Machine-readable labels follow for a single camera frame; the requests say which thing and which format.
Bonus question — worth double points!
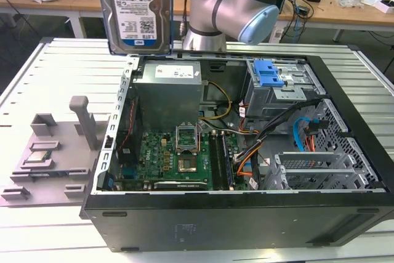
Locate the hard disk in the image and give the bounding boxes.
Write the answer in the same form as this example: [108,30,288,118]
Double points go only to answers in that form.
[97,0,174,56]

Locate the metal disk bay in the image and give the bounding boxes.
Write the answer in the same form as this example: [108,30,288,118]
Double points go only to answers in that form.
[243,59,326,125]

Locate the wooden desk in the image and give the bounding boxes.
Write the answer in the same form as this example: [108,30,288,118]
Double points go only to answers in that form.
[0,0,394,42]

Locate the grey power supply unit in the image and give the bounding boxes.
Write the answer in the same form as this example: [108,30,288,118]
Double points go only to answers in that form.
[131,61,204,119]

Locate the black case fan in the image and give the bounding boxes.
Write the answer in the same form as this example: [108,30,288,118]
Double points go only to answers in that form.
[118,95,144,165]

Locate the metal socket cover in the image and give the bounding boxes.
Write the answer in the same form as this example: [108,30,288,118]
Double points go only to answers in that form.
[174,124,199,156]

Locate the blue plastic bay latch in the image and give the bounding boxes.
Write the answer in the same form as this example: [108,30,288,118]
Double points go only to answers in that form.
[254,60,286,87]

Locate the green motherboard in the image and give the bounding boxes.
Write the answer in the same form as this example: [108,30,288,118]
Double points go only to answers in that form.
[118,129,247,192]

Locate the silver CPU chip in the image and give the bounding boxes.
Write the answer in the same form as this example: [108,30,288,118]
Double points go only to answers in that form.
[25,150,52,163]

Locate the grey parts rack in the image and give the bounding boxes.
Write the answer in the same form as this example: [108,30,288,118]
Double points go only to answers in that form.
[0,95,107,208]

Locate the CPU socket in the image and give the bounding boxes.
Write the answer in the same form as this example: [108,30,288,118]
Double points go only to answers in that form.
[177,156,198,174]

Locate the black graphics card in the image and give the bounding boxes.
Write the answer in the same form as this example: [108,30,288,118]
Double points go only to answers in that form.
[153,180,210,192]

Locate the RAM stick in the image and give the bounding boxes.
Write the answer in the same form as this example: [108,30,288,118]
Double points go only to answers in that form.
[219,131,236,190]

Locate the black open PC case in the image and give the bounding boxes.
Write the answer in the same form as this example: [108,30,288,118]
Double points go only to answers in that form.
[79,47,394,253]

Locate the metal drive cage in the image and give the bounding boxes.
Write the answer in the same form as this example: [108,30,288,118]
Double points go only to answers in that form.
[264,151,379,190]

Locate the white cardboard box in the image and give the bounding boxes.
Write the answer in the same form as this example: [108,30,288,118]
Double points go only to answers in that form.
[374,0,394,14]

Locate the yellow power wire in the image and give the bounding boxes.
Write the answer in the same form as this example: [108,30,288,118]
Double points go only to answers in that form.
[199,81,232,119]

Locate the blue hanging cable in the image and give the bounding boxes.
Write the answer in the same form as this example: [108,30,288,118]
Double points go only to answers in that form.
[294,4,305,44]

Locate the black wire bundle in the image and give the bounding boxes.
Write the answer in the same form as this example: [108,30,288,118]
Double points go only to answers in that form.
[233,98,324,165]

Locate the orange wire bundle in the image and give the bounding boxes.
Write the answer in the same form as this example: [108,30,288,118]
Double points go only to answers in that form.
[235,142,262,177]

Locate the blue data wire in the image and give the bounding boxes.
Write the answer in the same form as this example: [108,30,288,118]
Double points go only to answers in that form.
[292,117,320,152]

